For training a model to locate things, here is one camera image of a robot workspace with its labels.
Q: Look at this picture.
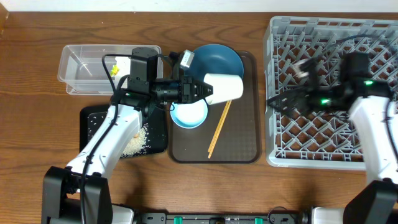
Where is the light blue bowl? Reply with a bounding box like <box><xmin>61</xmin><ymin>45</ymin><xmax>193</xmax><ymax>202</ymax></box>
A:
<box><xmin>170</xmin><ymin>100</ymin><xmax>208</xmax><ymax>129</ymax></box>

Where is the cream white cup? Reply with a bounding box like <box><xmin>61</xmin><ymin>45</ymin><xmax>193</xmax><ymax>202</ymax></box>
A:
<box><xmin>203</xmin><ymin>73</ymin><xmax>244</xmax><ymax>105</ymax></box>

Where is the dark blue bowl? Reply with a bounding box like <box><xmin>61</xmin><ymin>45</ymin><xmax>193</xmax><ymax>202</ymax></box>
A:
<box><xmin>185</xmin><ymin>44</ymin><xmax>244</xmax><ymax>81</ymax></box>

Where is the white tissue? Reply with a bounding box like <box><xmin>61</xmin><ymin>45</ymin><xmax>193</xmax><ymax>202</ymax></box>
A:
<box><xmin>115</xmin><ymin>57</ymin><xmax>131</xmax><ymax>79</ymax></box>

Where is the rice pile with nuts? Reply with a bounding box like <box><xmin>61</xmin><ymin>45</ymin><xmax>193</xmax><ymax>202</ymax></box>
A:
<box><xmin>88</xmin><ymin>111</ymin><xmax>150</xmax><ymax>158</ymax></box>

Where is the yellow snack wrapper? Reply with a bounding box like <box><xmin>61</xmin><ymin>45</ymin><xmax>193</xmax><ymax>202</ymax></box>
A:
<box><xmin>110</xmin><ymin>65</ymin><xmax>120</xmax><ymax>77</ymax></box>

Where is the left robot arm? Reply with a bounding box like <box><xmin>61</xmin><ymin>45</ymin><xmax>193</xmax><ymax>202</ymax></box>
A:
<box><xmin>41</xmin><ymin>47</ymin><xmax>213</xmax><ymax>223</ymax></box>

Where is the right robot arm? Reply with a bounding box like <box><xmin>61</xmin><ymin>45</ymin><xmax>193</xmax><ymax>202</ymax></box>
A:
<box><xmin>267</xmin><ymin>52</ymin><xmax>397</xmax><ymax>224</ymax></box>

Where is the grey dishwasher rack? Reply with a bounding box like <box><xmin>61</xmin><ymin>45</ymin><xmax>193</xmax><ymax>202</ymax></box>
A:
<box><xmin>263</xmin><ymin>16</ymin><xmax>397</xmax><ymax>170</ymax></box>

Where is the black waste tray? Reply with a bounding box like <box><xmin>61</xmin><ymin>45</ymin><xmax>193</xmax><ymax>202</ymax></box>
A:
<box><xmin>79</xmin><ymin>105</ymin><xmax>168</xmax><ymax>157</ymax></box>

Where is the wooden chopstick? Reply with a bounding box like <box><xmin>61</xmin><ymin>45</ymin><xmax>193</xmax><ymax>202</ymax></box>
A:
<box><xmin>208</xmin><ymin>100</ymin><xmax>232</xmax><ymax>159</ymax></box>
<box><xmin>208</xmin><ymin>100</ymin><xmax>233</xmax><ymax>159</ymax></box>

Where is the brown serving tray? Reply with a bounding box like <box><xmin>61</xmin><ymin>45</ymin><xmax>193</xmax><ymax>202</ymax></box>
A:
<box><xmin>168</xmin><ymin>51</ymin><xmax>262</xmax><ymax>164</ymax></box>

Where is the clear plastic bin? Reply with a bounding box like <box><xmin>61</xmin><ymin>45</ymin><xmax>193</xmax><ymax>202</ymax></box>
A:
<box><xmin>58</xmin><ymin>44</ymin><xmax>145</xmax><ymax>96</ymax></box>

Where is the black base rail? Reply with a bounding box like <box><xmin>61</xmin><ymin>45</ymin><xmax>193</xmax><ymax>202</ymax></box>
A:
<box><xmin>111</xmin><ymin>205</ymin><xmax>312</xmax><ymax>224</ymax></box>

